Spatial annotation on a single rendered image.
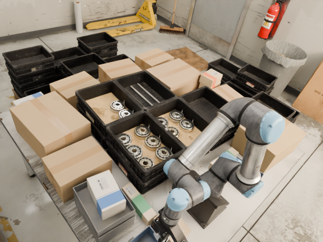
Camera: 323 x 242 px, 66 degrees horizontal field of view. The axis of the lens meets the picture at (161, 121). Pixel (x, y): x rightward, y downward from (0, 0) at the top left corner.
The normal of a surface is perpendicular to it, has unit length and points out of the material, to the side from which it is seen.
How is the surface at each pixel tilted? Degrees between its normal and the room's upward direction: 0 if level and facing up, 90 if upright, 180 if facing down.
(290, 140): 0
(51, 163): 0
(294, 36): 90
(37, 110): 0
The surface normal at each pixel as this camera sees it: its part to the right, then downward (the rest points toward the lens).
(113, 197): 0.15, -0.73
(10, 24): 0.68, 0.57
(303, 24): -0.72, 0.38
